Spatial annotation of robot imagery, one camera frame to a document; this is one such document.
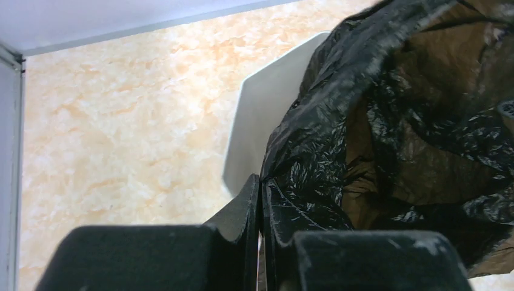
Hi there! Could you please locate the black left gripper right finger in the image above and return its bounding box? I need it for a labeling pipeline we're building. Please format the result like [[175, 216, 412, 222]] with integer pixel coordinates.
[[261, 180, 471, 290]]

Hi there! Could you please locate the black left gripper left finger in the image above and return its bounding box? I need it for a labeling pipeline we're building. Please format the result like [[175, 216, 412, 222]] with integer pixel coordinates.
[[36, 174, 259, 290]]

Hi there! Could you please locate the black plastic trash bag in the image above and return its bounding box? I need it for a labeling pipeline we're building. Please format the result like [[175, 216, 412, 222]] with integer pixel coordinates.
[[261, 1, 513, 278]]

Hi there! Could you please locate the white translucent trash bin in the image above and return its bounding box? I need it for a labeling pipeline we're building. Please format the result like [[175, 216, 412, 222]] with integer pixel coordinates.
[[221, 31, 330, 197]]

